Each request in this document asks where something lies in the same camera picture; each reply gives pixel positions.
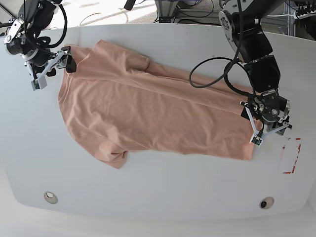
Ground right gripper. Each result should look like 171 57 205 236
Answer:
3 37 77 81

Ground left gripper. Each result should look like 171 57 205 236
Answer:
240 89 292 141

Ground peach T-shirt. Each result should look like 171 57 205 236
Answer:
58 40 254 169

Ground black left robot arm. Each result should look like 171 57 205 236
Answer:
219 0 292 146

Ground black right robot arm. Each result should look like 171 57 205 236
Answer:
0 0 77 90

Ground red tape rectangle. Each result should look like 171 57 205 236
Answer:
278 138 302 174

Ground right table grommet hole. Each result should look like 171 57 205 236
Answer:
259 197 275 210

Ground table grommet hole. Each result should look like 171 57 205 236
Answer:
43 192 58 204
259 197 275 210

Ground white power strip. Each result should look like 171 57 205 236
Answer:
294 2 316 20

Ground left table grommet hole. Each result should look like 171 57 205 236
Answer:
43 192 58 204

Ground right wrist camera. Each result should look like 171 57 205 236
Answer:
31 77 47 91

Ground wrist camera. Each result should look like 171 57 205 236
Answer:
31 77 47 91
250 135 263 147

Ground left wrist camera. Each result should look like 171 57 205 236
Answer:
250 135 263 147

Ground aluminium frame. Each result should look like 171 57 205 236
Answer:
155 0 180 23

